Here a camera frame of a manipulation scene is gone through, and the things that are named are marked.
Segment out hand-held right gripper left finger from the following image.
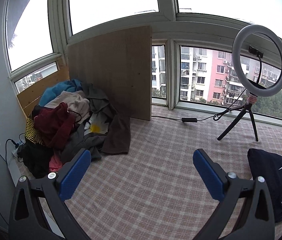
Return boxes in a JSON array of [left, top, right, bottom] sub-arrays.
[[9, 148, 92, 240]]

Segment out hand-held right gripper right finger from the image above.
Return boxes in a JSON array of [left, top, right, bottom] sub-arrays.
[[193, 149, 276, 240]]

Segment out brown shirt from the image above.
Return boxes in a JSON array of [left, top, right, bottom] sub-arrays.
[[81, 83, 131, 155]]

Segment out pink garment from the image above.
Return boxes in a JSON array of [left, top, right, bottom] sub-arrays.
[[49, 154, 64, 173]]

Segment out white power strip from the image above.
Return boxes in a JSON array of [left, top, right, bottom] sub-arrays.
[[11, 142, 25, 158]]

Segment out grey printed shirt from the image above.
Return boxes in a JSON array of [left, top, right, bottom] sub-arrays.
[[59, 112, 114, 165]]

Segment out yellow black mesh garment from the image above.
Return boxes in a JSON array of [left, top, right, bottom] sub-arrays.
[[25, 112, 45, 145]]

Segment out pink plaid blanket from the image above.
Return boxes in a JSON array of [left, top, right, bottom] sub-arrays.
[[16, 105, 282, 240]]

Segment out dark red garment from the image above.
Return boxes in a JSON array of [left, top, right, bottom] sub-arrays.
[[34, 102, 78, 150]]

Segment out pine wood board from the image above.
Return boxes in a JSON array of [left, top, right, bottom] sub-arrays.
[[17, 56, 70, 119]]

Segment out navy folded shirt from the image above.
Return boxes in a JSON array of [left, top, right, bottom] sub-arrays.
[[247, 148, 282, 223]]

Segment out cream garment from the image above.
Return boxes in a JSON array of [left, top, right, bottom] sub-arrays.
[[45, 91, 91, 125]]

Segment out blue garment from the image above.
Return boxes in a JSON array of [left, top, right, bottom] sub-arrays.
[[39, 79, 83, 107]]

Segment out large wooden board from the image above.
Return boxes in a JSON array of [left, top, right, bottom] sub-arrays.
[[67, 25, 153, 122]]

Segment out black phone clip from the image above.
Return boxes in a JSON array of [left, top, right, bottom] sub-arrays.
[[248, 45, 264, 83]]

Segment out black power cable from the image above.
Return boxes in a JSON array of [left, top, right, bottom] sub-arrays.
[[5, 133, 25, 163]]

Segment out black ring light cable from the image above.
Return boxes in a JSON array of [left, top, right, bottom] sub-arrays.
[[152, 87, 250, 123]]

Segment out white ring light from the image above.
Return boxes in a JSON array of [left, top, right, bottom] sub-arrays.
[[231, 24, 282, 97]]

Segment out white window frame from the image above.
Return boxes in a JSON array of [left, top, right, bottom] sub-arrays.
[[2, 0, 282, 132]]

